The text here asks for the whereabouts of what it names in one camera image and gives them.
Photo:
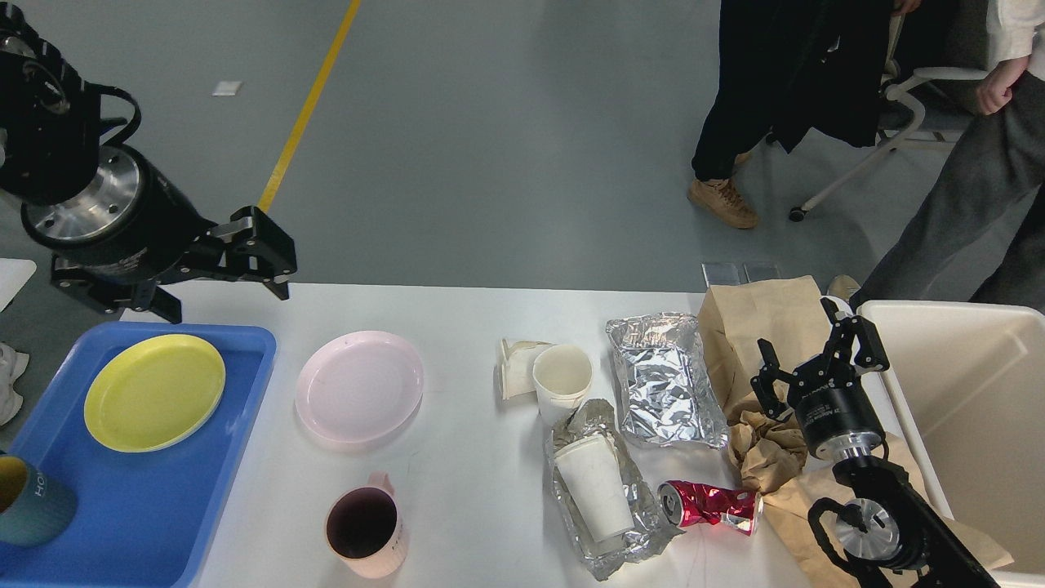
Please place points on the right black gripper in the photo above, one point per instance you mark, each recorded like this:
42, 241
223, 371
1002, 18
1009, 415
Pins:
829, 403

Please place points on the yellow plate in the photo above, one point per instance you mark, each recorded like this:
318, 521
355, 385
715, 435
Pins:
155, 393

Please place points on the pink plate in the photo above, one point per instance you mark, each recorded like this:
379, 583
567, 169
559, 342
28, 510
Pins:
359, 387

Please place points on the blue plastic tray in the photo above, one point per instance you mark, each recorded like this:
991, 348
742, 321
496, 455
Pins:
143, 519

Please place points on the teal mug yellow inside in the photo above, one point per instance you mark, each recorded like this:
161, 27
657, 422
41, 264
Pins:
35, 508

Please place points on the person in grey trousers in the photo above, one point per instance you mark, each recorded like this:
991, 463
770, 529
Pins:
998, 161

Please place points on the upright white paper cup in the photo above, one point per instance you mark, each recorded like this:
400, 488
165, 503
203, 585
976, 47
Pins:
562, 378

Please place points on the large aluminium foil sheet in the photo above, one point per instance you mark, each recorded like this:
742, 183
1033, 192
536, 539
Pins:
663, 387

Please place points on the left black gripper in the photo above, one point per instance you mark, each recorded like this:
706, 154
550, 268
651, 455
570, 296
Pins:
130, 224

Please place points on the crushed red soda can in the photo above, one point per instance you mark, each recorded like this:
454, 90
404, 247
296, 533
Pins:
687, 504

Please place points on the person in black clothes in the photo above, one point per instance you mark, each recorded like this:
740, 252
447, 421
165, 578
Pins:
785, 68

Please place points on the pink ribbed mug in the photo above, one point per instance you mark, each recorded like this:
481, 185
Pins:
367, 529

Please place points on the lying white paper cup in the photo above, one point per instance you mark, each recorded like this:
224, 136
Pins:
591, 472

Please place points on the white table corner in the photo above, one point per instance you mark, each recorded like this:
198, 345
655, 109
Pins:
14, 274

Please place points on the crumpled foil under cup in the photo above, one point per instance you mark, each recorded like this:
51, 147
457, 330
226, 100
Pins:
651, 532

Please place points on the crushed white paper cup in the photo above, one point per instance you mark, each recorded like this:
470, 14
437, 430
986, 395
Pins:
516, 362

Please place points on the crumpled brown paper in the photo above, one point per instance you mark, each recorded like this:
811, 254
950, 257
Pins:
767, 453

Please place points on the white office chair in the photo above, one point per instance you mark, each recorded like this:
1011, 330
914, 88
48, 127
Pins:
925, 98

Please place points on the person in light jeans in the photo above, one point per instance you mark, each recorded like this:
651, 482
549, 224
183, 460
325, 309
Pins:
13, 365

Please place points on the beige plastic bin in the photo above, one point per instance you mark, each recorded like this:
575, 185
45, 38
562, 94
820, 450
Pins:
967, 384

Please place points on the brown paper bag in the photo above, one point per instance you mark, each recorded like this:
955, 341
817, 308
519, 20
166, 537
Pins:
788, 313

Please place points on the metal floor plate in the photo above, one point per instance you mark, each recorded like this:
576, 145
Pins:
731, 274

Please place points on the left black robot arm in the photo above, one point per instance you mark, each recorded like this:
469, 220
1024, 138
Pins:
52, 127

